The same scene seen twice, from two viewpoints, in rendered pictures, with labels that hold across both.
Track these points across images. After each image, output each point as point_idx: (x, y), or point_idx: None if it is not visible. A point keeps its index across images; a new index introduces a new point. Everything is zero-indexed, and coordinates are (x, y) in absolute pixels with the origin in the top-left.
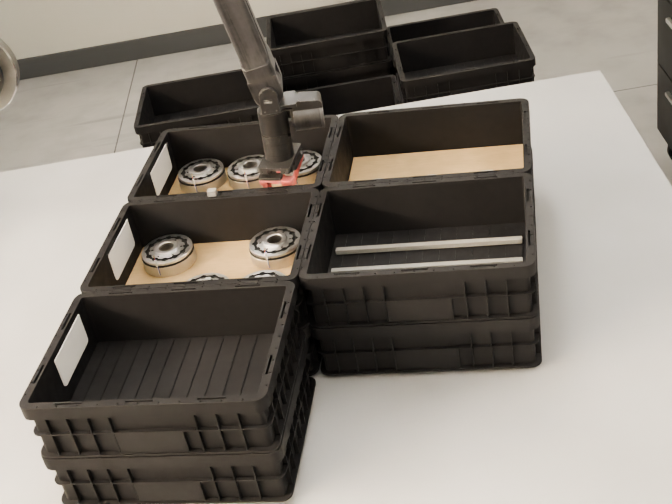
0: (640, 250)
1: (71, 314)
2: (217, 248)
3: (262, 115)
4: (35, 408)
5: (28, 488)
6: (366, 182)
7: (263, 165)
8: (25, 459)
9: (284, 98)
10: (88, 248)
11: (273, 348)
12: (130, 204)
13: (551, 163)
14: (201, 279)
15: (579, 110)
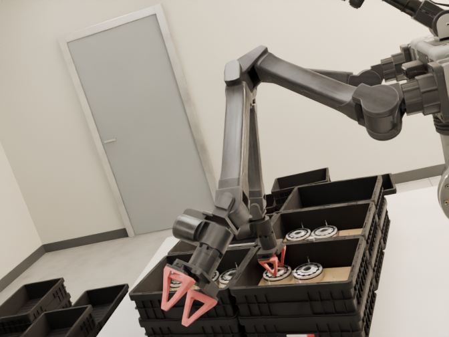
0: (137, 312)
1: (373, 194)
2: None
3: (266, 211)
4: (373, 175)
5: (409, 225)
6: (234, 248)
7: (279, 240)
8: (416, 231)
9: (251, 215)
10: (443, 326)
11: (290, 196)
12: (360, 234)
13: None
14: (325, 234)
15: None
